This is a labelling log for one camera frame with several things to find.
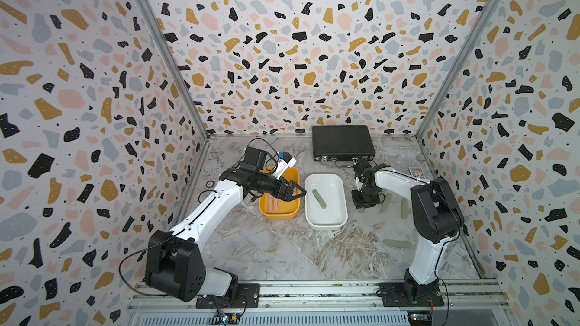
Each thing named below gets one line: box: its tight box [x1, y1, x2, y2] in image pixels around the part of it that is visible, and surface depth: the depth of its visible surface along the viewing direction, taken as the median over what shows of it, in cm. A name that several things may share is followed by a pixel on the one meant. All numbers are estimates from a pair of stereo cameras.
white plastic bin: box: [305, 172, 349, 231], surface depth 99 cm
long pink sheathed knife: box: [268, 193, 279, 213], surface depth 96 cm
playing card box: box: [407, 166, 426, 179], surface depth 108 cm
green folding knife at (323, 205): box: [311, 188, 328, 210], surface depth 99 cm
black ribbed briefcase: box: [311, 125, 376, 162], surface depth 116 cm
